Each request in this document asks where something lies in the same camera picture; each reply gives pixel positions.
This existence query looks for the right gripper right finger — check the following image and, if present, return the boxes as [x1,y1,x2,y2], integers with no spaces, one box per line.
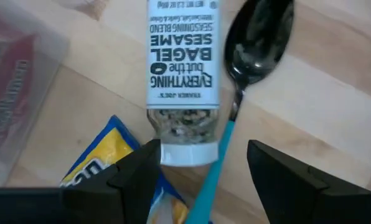
[248,140,329,224]

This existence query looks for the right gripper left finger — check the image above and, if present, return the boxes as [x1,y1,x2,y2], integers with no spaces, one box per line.
[79,139,161,224]

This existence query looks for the white lid bagel seasoning jar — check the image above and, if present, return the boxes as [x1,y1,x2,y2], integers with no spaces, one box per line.
[145,0,221,167]

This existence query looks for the blue yellow ramen pack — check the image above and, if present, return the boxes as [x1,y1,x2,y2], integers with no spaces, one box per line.
[59,114,214,224]

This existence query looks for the large clear plastic bin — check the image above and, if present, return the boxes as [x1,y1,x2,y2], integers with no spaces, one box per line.
[0,0,71,187]

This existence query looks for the black spoon teal handle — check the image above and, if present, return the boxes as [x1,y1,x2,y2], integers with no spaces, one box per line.
[185,0,296,224]

